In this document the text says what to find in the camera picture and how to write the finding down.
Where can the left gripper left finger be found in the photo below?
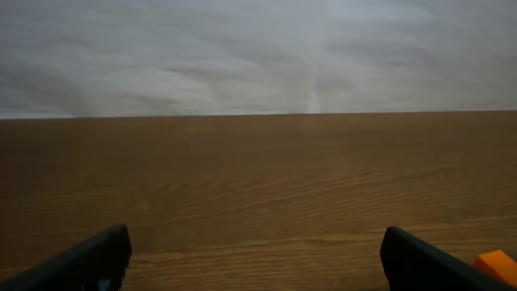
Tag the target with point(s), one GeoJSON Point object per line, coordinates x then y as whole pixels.
{"type": "Point", "coordinates": [89, 262]}

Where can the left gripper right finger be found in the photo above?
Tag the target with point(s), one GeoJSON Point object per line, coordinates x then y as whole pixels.
{"type": "Point", "coordinates": [420, 266]}

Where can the orange cube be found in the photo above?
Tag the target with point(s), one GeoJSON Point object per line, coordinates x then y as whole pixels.
{"type": "Point", "coordinates": [498, 264]}

